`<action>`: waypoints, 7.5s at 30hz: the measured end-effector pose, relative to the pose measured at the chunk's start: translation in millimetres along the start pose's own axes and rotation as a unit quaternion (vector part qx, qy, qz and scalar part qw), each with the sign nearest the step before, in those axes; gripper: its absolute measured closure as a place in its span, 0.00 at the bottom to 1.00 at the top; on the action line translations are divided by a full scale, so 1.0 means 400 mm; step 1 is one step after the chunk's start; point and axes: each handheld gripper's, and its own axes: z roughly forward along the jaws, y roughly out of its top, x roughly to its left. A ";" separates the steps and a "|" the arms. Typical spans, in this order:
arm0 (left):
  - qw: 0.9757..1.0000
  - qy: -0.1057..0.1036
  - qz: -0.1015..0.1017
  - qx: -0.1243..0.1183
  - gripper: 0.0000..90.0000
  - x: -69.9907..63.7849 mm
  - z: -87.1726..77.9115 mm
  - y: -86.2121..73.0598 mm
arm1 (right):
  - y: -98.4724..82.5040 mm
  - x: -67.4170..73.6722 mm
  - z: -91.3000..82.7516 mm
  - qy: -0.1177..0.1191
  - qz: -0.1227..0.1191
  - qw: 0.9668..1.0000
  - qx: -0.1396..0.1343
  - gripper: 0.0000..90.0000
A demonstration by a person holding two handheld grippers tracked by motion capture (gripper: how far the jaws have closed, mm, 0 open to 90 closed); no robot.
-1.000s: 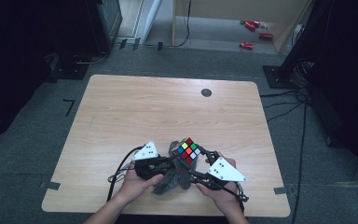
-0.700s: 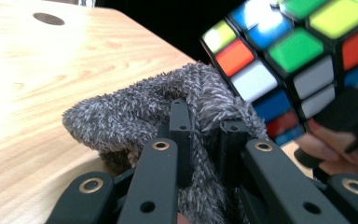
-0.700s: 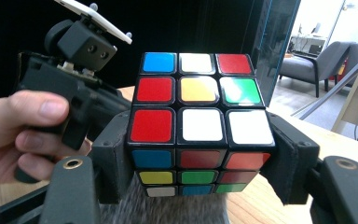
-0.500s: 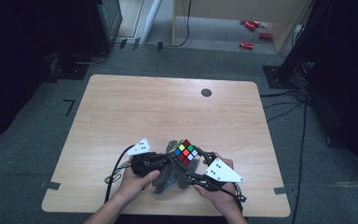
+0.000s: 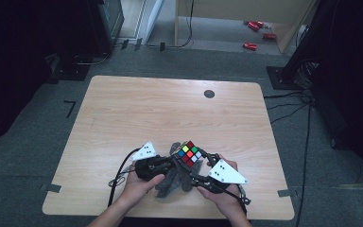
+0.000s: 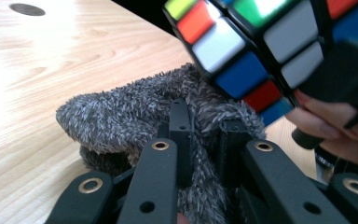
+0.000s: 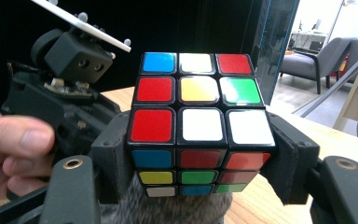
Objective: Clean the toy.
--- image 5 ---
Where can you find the black stand base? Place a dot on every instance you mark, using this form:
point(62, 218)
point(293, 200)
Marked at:
point(280, 78)

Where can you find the grey tape strip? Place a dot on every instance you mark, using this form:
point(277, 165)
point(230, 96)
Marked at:
point(52, 188)
point(284, 193)

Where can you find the grey fuzzy cloth pouch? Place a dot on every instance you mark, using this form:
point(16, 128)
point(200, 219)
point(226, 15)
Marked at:
point(170, 186)

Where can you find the white panel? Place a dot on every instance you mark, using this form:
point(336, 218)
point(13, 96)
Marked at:
point(154, 19)

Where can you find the black cabinet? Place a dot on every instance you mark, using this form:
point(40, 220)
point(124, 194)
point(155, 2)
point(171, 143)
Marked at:
point(105, 25)

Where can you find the black floor base plate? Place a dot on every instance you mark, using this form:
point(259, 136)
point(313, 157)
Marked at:
point(71, 71)

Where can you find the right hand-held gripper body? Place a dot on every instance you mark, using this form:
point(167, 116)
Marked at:
point(225, 173)

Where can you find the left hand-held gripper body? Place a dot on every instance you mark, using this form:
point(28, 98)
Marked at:
point(145, 153)

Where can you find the small red object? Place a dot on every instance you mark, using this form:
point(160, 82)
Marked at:
point(250, 46)
point(260, 24)
point(269, 36)
point(253, 26)

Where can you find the black tape corner mark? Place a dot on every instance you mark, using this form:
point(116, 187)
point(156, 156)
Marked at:
point(71, 107)

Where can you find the person's right hand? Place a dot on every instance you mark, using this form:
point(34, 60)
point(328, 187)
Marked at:
point(223, 201)

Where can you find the dark round table grommet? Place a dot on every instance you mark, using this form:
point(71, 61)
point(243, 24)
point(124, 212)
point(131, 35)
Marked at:
point(209, 94)

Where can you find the colourful puzzle cube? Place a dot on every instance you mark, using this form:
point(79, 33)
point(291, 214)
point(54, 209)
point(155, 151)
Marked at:
point(189, 153)

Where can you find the person's left hand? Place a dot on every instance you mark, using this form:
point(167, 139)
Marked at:
point(138, 192)

